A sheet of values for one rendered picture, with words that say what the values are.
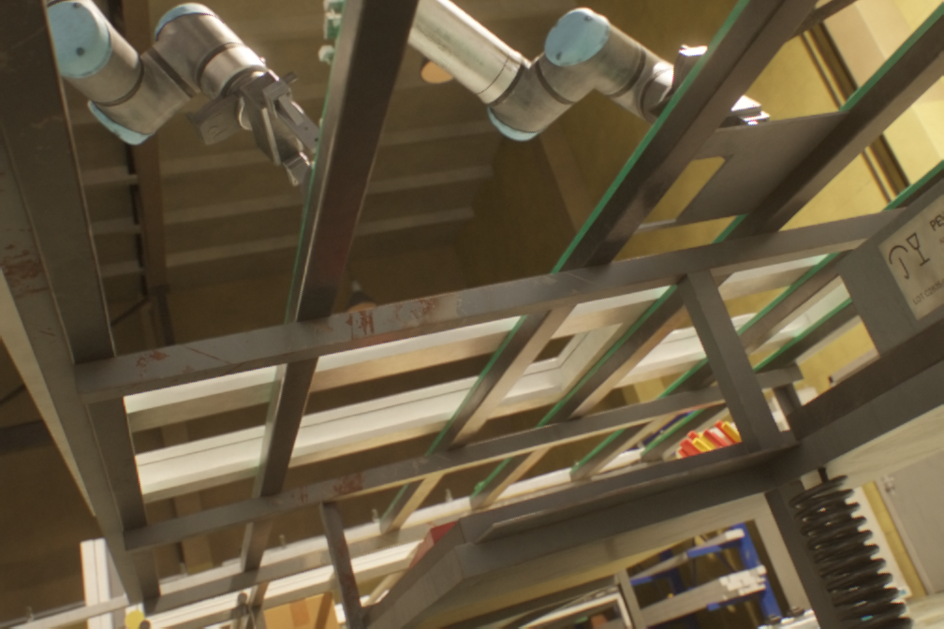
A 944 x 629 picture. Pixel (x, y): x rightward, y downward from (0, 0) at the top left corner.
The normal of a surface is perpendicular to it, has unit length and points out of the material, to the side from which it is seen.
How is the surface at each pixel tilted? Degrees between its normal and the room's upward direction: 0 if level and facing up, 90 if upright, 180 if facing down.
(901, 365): 90
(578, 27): 69
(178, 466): 90
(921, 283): 90
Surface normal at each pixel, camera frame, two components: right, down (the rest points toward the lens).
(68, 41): -0.15, -0.28
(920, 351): -0.93, 0.16
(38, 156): 0.29, 0.87
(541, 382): 0.22, -0.45
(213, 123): 0.65, 0.65
